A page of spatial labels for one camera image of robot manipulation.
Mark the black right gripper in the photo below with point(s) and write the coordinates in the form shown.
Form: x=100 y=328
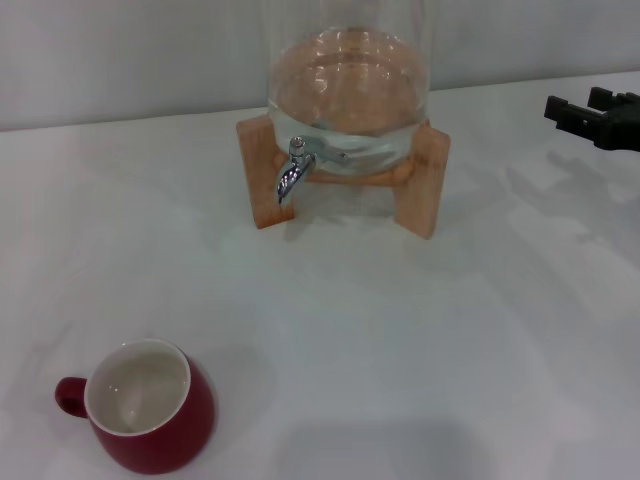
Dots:
x=625 y=130

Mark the chrome faucet tap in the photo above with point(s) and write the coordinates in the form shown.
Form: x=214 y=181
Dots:
x=292 y=172

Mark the red ceramic cup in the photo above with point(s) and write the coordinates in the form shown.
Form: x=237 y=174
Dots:
x=165 y=430

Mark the wooden dispenser stand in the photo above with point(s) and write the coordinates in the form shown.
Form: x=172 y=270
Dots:
x=425 y=190

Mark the glass water dispenser jar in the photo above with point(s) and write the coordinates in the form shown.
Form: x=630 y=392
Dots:
x=350 y=75

